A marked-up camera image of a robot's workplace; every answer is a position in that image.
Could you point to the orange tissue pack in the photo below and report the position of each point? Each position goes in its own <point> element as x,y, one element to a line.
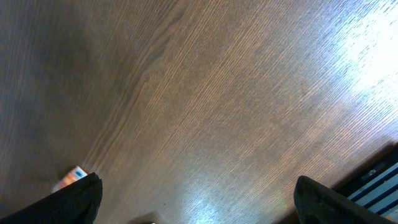
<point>72,176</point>

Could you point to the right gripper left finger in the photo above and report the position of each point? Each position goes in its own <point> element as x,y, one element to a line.
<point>77,203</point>

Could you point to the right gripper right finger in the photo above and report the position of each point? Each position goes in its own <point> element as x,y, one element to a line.
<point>317,204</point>

